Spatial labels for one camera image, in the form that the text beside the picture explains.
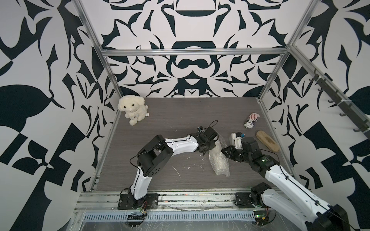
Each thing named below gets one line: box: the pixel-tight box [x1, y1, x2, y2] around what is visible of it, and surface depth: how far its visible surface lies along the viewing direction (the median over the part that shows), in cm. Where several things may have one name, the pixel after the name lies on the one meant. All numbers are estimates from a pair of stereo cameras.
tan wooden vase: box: [255, 130, 280, 153], surface depth 96 cm
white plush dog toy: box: [117, 94, 150, 127], surface depth 95 cm
